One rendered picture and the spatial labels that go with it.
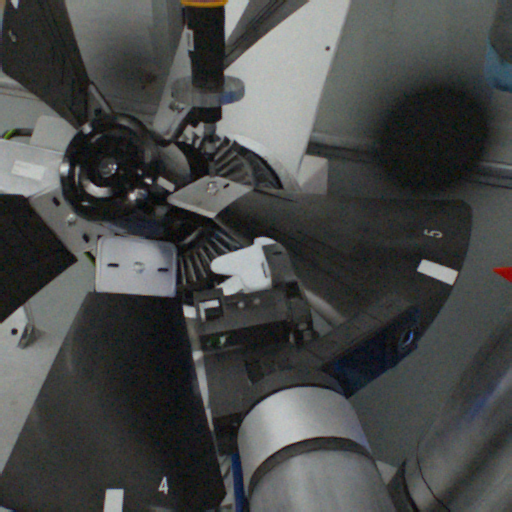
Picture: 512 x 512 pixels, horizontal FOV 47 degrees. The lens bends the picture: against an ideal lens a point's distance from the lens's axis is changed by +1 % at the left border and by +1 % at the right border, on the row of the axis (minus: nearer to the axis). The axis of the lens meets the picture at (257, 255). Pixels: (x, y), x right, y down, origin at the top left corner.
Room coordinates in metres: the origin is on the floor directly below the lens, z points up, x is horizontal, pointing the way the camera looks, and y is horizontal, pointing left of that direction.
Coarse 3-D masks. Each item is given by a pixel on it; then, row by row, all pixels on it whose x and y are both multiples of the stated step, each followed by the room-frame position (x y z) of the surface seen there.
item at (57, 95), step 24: (24, 0) 0.81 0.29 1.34; (48, 0) 0.76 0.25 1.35; (24, 24) 0.81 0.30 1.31; (48, 24) 0.75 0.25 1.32; (0, 48) 0.86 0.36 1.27; (24, 48) 0.81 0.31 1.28; (48, 48) 0.75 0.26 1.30; (72, 48) 0.70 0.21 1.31; (24, 72) 0.82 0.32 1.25; (48, 72) 0.76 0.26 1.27; (72, 72) 0.70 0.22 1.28; (48, 96) 0.78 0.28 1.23; (72, 96) 0.71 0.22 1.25; (72, 120) 0.73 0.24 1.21
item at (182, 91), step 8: (184, 8) 0.58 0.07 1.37; (224, 8) 0.59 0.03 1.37; (184, 16) 0.58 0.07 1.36; (224, 16) 0.59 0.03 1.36; (176, 80) 0.58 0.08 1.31; (184, 80) 0.58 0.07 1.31; (232, 80) 0.58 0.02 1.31; (240, 80) 0.58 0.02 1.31; (176, 88) 0.55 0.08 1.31; (184, 88) 0.55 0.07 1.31; (192, 88) 0.55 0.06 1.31; (200, 88) 0.55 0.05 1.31; (208, 88) 0.55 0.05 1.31; (216, 88) 0.55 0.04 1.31; (224, 88) 0.55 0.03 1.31; (232, 88) 0.55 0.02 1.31; (240, 88) 0.55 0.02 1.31; (176, 96) 0.55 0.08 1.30; (184, 96) 0.54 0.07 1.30; (192, 96) 0.53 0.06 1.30; (200, 96) 0.53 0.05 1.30; (208, 96) 0.53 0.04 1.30; (216, 96) 0.53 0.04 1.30; (224, 96) 0.54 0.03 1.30; (232, 96) 0.54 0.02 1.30; (240, 96) 0.55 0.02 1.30; (184, 104) 0.54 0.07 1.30; (192, 104) 0.53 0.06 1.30; (200, 104) 0.53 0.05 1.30; (208, 104) 0.53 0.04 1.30; (216, 104) 0.53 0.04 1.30; (224, 104) 0.54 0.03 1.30
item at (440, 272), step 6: (420, 264) 0.45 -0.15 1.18; (426, 264) 0.45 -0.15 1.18; (432, 264) 0.45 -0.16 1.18; (420, 270) 0.44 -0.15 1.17; (426, 270) 0.44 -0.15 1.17; (432, 270) 0.44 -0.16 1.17; (438, 270) 0.44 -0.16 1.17; (444, 270) 0.44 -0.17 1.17; (450, 270) 0.44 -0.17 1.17; (432, 276) 0.44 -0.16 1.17; (438, 276) 0.44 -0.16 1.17; (444, 276) 0.44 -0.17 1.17; (450, 276) 0.44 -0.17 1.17; (450, 282) 0.43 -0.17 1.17
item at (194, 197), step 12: (204, 180) 0.60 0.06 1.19; (216, 180) 0.61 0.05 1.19; (228, 180) 0.61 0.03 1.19; (180, 192) 0.56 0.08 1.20; (192, 192) 0.57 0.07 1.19; (204, 192) 0.57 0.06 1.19; (228, 192) 0.58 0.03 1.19; (240, 192) 0.58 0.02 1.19; (180, 204) 0.53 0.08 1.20; (192, 204) 0.54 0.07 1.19; (204, 204) 0.54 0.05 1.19; (216, 204) 0.54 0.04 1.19; (228, 204) 0.55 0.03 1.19
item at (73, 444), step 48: (96, 336) 0.47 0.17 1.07; (144, 336) 0.49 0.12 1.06; (48, 384) 0.44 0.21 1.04; (96, 384) 0.44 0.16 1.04; (144, 384) 0.46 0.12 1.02; (192, 384) 0.47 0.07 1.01; (48, 432) 0.41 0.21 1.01; (96, 432) 0.41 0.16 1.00; (144, 432) 0.42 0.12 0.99; (192, 432) 0.43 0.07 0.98; (0, 480) 0.38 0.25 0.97; (48, 480) 0.38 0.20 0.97; (96, 480) 0.38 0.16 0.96; (144, 480) 0.39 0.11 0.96; (192, 480) 0.40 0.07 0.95
